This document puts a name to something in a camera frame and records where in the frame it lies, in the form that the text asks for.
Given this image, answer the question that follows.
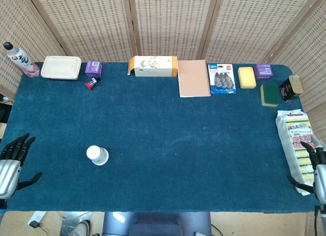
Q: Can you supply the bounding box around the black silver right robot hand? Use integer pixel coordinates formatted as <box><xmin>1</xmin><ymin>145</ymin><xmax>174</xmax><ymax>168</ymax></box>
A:
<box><xmin>287</xmin><ymin>141</ymin><xmax>326</xmax><ymax>204</ymax></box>

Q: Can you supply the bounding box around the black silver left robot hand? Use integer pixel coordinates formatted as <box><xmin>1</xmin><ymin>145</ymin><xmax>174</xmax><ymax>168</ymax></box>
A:
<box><xmin>0</xmin><ymin>133</ymin><xmax>43</xmax><ymax>199</ymax></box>

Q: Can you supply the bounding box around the white paper cup green flower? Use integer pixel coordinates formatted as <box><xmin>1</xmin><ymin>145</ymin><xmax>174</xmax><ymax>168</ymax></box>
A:
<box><xmin>86</xmin><ymin>145</ymin><xmax>110</xmax><ymax>166</ymax></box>

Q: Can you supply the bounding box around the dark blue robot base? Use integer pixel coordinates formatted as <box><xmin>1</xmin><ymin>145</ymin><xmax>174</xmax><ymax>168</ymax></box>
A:
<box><xmin>101</xmin><ymin>211</ymin><xmax>212</xmax><ymax>236</ymax></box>

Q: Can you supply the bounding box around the packaged yellow sponge multipack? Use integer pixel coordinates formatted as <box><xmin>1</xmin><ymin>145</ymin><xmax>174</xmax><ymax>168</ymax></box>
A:
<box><xmin>275</xmin><ymin>110</ymin><xmax>322</xmax><ymax>196</ymax></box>

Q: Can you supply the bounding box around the white power strip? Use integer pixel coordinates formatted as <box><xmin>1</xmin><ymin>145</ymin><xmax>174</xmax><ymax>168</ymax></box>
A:
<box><xmin>27</xmin><ymin>211</ymin><xmax>48</xmax><ymax>228</ymax></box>

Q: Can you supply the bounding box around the black gold tin can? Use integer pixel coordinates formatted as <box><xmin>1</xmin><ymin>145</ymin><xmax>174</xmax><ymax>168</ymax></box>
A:
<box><xmin>279</xmin><ymin>74</ymin><xmax>304</xmax><ymax>102</ymax></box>

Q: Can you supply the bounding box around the green yellow scouring sponge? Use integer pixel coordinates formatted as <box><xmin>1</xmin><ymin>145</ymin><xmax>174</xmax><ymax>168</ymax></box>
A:
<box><xmin>260</xmin><ymin>83</ymin><xmax>281</xmax><ymax>108</ymax></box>

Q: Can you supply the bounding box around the grey shoe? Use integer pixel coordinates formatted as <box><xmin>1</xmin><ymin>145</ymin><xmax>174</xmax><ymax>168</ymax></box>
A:
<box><xmin>68</xmin><ymin>219</ymin><xmax>91</xmax><ymax>236</ymax></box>

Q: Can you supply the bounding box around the clear bottle with black cap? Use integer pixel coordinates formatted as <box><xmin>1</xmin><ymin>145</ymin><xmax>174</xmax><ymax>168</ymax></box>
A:
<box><xmin>3</xmin><ymin>42</ymin><xmax>41</xmax><ymax>78</ymax></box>

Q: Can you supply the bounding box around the purple cardboard box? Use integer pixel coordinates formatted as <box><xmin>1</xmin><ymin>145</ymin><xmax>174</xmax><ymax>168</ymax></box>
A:
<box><xmin>85</xmin><ymin>61</ymin><xmax>103</xmax><ymax>77</ymax></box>
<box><xmin>255</xmin><ymin>64</ymin><xmax>274</xmax><ymax>81</ymax></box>

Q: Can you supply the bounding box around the beige lidded food container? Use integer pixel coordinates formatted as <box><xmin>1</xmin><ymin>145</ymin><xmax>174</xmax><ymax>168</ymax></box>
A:
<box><xmin>40</xmin><ymin>56</ymin><xmax>83</xmax><ymax>81</ymax></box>

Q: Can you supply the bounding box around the red emergency stop button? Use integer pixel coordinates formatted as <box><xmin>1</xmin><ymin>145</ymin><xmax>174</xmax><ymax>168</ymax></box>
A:
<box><xmin>85</xmin><ymin>76</ymin><xmax>102</xmax><ymax>90</ymax></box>

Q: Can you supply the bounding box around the blue correction tape blister pack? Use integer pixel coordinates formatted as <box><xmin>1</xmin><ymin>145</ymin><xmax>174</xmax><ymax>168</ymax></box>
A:
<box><xmin>208</xmin><ymin>63</ymin><xmax>237</xmax><ymax>95</ymax></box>

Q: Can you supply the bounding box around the tan spiral notebook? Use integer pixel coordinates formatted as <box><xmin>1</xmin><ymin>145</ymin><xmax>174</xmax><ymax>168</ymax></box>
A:
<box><xmin>177</xmin><ymin>59</ymin><xmax>211</xmax><ymax>98</ymax></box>

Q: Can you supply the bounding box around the blue felt table mat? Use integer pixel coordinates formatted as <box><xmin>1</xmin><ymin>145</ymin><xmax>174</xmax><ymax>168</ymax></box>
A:
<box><xmin>0</xmin><ymin>61</ymin><xmax>322</xmax><ymax>213</ymax></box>

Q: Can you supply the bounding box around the white orange carton box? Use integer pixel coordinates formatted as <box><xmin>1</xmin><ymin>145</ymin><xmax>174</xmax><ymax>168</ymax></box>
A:
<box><xmin>126</xmin><ymin>55</ymin><xmax>179</xmax><ymax>78</ymax></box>

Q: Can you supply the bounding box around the wooden woven folding screen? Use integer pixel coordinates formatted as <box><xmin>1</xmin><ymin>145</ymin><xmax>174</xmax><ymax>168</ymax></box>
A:
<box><xmin>0</xmin><ymin>0</ymin><xmax>326</xmax><ymax>142</ymax></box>

